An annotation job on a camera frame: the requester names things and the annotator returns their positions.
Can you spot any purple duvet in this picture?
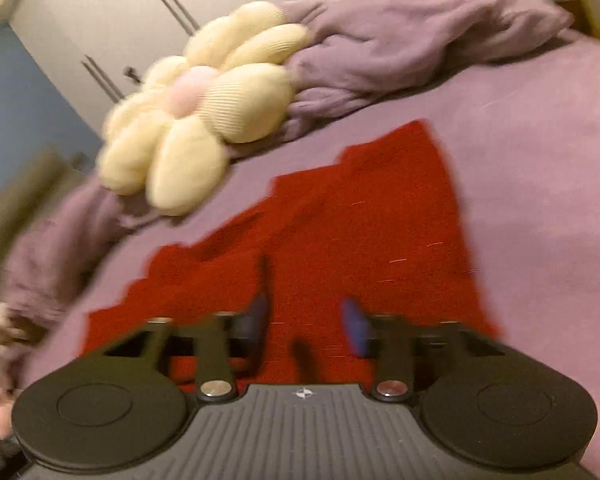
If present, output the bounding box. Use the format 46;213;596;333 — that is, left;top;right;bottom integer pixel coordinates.
2;0;576;376

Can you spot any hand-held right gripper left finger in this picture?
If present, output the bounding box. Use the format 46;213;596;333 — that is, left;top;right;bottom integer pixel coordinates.
82;292;273;404

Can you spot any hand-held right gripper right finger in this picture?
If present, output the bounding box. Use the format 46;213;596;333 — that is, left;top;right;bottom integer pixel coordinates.
340;297;512;404

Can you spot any purple bed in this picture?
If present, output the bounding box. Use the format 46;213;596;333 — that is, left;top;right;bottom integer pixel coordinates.
20;35;600;480

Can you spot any white wardrobe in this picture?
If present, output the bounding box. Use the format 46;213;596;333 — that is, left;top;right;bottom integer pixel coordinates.
7;0;396;133

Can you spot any beige plush toy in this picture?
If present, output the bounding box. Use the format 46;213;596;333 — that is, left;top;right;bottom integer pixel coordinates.
0;302;48;348

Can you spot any grey-green sofa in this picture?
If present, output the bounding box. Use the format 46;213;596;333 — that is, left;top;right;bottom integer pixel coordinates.
0;147;88;266

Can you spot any red knitted sweater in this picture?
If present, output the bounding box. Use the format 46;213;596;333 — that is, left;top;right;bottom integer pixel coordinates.
80;119;503;386

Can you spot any cream flower-shaped pillow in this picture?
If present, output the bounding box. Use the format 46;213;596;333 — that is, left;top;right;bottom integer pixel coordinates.
96;1;312;217

